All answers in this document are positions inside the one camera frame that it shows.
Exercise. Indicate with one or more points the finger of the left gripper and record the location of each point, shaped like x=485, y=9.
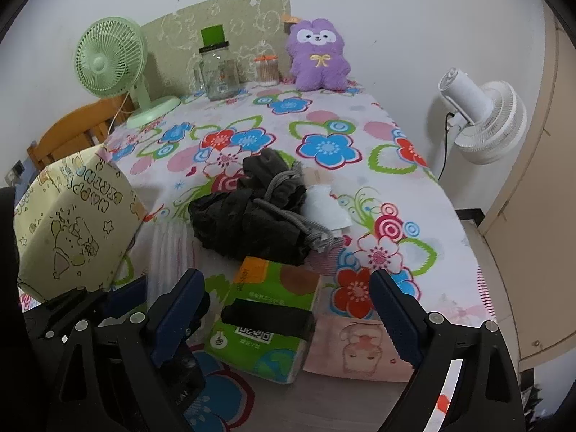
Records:
x=50, y=322

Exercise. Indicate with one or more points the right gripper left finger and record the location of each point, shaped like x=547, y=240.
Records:
x=147, y=376

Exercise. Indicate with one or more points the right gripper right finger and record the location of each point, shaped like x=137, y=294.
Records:
x=486, y=396

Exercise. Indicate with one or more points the green tissue pack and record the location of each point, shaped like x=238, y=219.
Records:
x=267, y=321

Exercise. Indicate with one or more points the pink wet wipes pack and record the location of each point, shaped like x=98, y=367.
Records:
x=354, y=349

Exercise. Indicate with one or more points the black plastic bag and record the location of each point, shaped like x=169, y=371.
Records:
x=236, y=225

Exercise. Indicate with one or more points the grey drawstring pouch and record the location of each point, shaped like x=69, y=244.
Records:
x=277, y=195

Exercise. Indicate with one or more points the white tissue roll pack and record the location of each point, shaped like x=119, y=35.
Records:
x=321, y=204

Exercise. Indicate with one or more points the yellow cartoon storage box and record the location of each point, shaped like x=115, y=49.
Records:
x=74, y=224

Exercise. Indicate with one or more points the wooden bed headboard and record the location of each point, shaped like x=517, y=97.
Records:
x=78, y=130

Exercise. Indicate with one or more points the floral tablecloth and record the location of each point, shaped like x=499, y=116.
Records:
x=402, y=223

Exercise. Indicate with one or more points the green desk fan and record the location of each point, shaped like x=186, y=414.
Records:
x=109, y=61

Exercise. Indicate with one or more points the white standing fan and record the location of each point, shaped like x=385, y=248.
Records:
x=489, y=121

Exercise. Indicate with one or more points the glass mason jar mug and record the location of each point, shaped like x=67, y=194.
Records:
x=218, y=71

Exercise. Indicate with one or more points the green cup on jar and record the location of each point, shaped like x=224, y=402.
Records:
x=213, y=35

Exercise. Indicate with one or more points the toothpick jar orange lid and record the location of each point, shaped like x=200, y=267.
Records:
x=267, y=70

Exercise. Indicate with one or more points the green patterned board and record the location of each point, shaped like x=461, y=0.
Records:
x=244, y=29

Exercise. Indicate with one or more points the purple plush bunny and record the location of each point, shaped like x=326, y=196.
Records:
x=317, y=54

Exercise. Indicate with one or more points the wall power outlet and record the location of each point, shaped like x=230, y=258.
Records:
x=14, y=174

